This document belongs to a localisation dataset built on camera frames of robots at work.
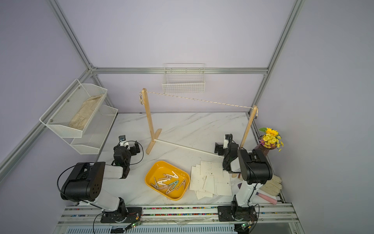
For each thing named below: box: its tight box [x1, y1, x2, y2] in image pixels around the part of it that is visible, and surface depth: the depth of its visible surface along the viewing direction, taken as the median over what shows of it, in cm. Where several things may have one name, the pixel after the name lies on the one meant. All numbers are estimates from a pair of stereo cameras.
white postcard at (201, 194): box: [196, 190, 214, 200], surface depth 82 cm
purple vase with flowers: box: [253, 127, 284, 157], surface depth 77 cm
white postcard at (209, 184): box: [202, 174, 215, 195], surface depth 85 cm
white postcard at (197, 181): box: [189, 165, 207, 191], surface depth 87 cm
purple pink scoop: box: [255, 191, 278, 205], surface depth 80 cm
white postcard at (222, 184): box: [214, 171, 233, 196], surface depth 85 cm
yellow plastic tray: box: [145, 160, 191, 201], surface depth 86 cm
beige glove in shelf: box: [68, 94, 104, 131], surface depth 81 cm
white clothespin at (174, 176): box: [166, 170, 179, 179], surface depth 88 cm
